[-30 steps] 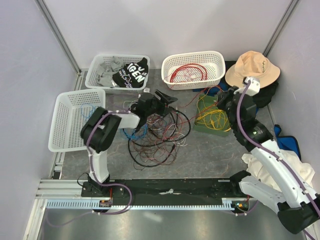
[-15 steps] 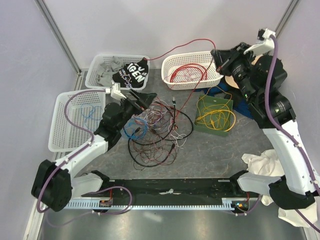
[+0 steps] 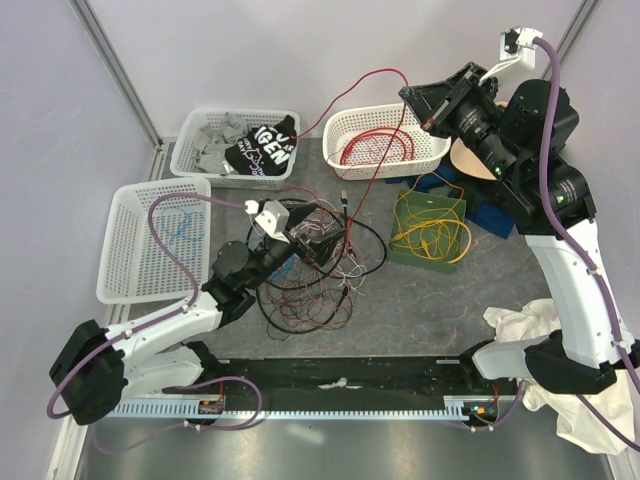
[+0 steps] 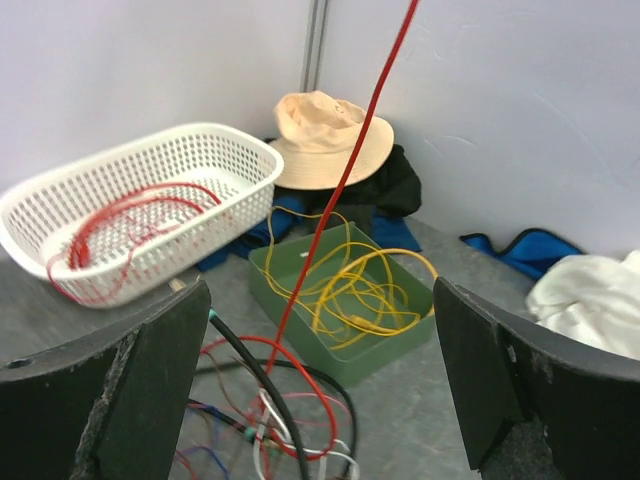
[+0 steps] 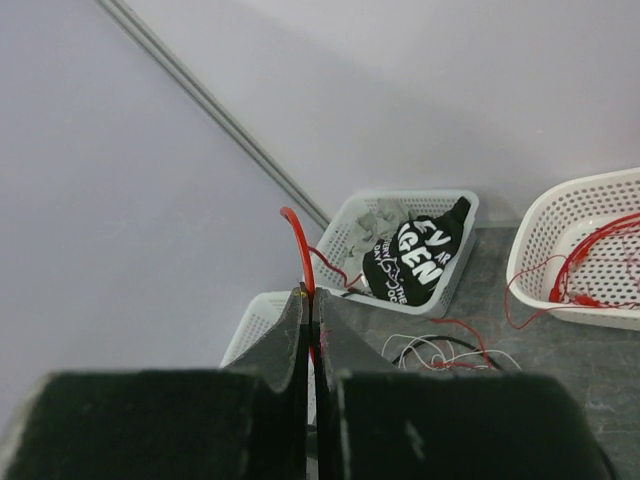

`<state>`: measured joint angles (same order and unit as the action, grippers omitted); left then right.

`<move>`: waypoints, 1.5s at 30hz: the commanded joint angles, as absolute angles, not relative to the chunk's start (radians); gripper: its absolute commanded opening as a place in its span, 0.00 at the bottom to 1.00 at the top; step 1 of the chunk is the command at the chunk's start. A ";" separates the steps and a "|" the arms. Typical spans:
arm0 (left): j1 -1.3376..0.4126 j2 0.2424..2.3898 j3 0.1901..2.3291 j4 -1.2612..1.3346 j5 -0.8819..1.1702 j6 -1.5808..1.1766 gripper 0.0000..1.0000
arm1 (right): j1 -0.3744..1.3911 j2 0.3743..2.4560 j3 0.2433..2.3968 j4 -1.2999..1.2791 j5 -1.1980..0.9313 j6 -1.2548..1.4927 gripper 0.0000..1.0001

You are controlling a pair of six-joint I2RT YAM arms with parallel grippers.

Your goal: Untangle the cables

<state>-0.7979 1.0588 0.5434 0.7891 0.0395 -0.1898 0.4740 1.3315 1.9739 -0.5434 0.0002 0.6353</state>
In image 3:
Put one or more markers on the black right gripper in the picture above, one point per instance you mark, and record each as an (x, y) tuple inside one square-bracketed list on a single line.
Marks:
[(437, 104)]

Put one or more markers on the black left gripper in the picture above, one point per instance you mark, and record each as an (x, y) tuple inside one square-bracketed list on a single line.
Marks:
[(320, 249)]

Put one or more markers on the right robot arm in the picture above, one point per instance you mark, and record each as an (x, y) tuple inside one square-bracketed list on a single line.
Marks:
[(552, 207)]

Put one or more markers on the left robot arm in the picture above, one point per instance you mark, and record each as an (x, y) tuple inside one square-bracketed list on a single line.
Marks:
[(98, 367)]

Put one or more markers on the white oval perforated basket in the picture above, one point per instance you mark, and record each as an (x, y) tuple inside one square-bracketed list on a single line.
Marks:
[(380, 142)]

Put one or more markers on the beige bucket hat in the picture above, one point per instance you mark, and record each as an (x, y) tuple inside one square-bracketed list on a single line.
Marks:
[(467, 160)]

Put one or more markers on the black printed t-shirt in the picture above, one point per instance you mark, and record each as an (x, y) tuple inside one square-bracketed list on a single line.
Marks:
[(266, 150)]

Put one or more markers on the black garment under hat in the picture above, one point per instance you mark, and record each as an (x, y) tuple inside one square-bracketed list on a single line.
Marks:
[(474, 192)]

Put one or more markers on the green rectangular tray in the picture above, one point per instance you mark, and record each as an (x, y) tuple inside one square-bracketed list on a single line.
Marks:
[(429, 231)]

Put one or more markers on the grey cloth in basket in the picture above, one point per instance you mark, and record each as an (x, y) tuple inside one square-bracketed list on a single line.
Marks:
[(210, 144)]

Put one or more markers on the white rectangular basket back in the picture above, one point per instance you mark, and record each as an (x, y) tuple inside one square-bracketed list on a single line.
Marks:
[(182, 163)]

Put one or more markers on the white rectangular basket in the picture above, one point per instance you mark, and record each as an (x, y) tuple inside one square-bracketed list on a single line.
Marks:
[(182, 163), (133, 266)]

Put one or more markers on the white rectangular basket left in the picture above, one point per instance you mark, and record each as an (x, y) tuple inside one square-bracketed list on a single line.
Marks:
[(133, 266)]

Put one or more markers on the white cloth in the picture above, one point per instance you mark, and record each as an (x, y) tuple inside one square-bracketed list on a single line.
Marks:
[(575, 423)]

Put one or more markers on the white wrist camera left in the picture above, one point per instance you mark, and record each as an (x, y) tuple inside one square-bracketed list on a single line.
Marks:
[(271, 216)]

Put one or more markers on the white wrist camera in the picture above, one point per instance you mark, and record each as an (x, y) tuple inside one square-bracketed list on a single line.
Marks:
[(271, 216), (517, 54)]

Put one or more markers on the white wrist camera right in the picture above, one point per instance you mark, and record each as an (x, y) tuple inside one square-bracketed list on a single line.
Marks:
[(517, 54)]

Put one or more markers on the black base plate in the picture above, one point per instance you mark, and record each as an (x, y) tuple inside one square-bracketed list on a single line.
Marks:
[(431, 376)]

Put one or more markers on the aluminium corner post right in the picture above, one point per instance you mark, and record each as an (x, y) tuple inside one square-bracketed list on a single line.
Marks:
[(577, 25)]

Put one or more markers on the aluminium corner post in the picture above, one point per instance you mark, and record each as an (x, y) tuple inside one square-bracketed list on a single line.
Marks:
[(108, 54), (577, 25)]

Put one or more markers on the slotted cable duct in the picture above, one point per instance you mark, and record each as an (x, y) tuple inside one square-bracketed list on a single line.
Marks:
[(352, 405)]

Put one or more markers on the aluminium corner post left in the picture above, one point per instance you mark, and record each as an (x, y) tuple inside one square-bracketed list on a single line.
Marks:
[(108, 54)]

